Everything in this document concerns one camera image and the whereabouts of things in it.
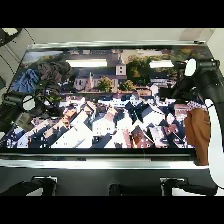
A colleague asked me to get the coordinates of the silver frame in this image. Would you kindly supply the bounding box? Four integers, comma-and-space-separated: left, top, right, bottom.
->
0, 39, 215, 197

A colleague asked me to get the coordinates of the grey green garment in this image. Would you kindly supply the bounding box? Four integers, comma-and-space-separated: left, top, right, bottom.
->
37, 60, 74, 85

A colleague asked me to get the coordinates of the blue garment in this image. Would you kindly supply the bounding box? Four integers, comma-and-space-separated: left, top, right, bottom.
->
11, 67, 42, 95

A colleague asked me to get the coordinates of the brown garment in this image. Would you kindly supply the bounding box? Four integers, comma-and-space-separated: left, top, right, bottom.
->
184, 106, 212, 167

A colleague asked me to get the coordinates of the checked shirt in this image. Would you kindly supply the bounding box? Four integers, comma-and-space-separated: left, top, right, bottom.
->
186, 99, 208, 112

